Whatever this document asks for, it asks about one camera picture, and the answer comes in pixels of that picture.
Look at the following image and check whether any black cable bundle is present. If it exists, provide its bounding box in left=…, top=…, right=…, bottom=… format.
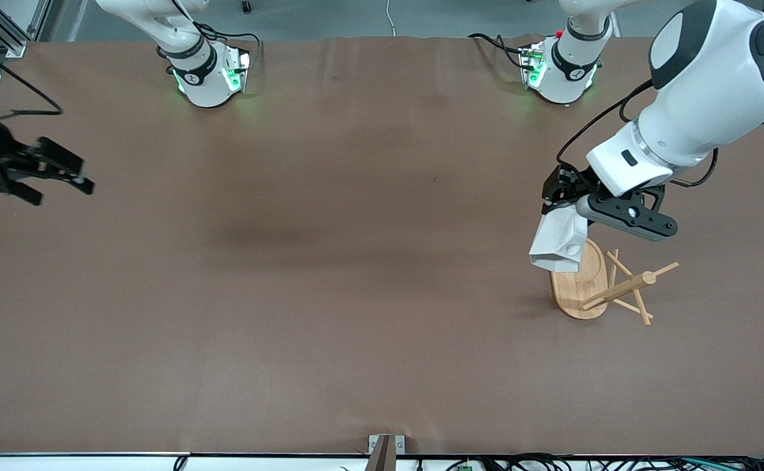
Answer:
left=415, top=453, right=764, bottom=471

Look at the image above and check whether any base connector box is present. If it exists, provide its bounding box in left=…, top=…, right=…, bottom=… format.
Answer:
left=220, top=44, right=252, bottom=94
left=519, top=41, right=547, bottom=89

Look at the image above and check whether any brown table cover sheet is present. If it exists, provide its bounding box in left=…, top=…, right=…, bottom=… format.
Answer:
left=0, top=34, right=764, bottom=457

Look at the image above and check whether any right base connector box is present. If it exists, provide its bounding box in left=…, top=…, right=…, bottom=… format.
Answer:
left=220, top=44, right=252, bottom=94

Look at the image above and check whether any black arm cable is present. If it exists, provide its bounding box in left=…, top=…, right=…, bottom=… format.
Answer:
left=0, top=29, right=63, bottom=124
left=555, top=78, right=720, bottom=190

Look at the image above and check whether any black right base cable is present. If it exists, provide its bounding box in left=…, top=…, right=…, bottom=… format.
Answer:
left=160, top=0, right=263, bottom=66

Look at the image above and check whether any wooden cup rack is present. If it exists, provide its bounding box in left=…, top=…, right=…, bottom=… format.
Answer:
left=550, top=239, right=680, bottom=326

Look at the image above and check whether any left base connector box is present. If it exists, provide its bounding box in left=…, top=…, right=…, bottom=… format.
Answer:
left=519, top=41, right=547, bottom=89

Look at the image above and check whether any black base cable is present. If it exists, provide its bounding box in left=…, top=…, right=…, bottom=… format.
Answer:
left=467, top=33, right=528, bottom=69
left=160, top=0, right=263, bottom=66

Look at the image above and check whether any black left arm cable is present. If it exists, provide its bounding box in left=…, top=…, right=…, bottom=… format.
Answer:
left=555, top=78, right=720, bottom=190

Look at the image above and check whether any black left base cable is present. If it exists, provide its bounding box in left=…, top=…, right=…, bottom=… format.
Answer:
left=467, top=33, right=528, bottom=69

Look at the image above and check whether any aluminium frame profile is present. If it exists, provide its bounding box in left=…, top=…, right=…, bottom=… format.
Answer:
left=0, top=0, right=52, bottom=58

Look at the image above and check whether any white faceted cup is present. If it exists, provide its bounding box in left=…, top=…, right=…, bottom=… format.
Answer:
left=529, top=206, right=589, bottom=273

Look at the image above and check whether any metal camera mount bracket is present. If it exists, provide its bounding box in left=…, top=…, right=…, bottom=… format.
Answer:
left=368, top=434, right=406, bottom=471

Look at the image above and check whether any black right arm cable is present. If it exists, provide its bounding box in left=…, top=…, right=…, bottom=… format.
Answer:
left=0, top=29, right=63, bottom=124

